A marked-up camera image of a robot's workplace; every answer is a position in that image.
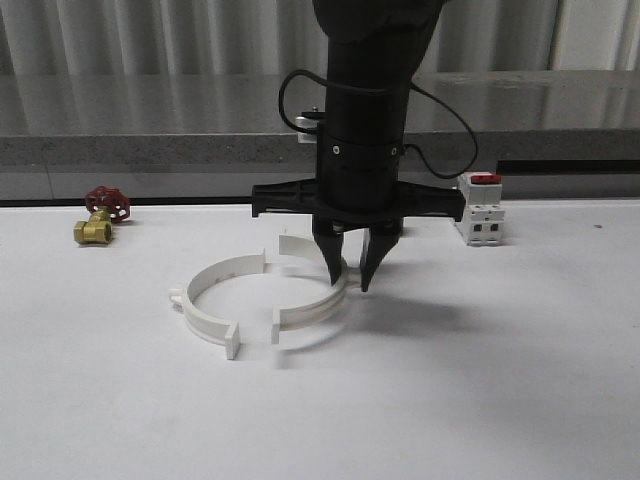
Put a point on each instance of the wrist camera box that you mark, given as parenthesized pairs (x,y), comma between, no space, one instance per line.
(307,123)

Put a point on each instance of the white circuit breaker red switch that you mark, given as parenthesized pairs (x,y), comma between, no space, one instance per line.
(483,217)

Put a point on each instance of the brass valve red handwheel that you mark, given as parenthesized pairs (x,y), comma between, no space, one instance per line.
(106,206)

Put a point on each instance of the white half pipe clamp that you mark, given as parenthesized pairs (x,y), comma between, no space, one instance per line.
(313,309)
(215,330)

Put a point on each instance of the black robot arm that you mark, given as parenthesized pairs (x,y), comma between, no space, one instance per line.
(374,49)

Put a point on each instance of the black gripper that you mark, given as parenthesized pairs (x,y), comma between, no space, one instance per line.
(356,186)

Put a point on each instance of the grey stone counter ledge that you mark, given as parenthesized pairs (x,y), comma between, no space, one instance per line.
(565,134)

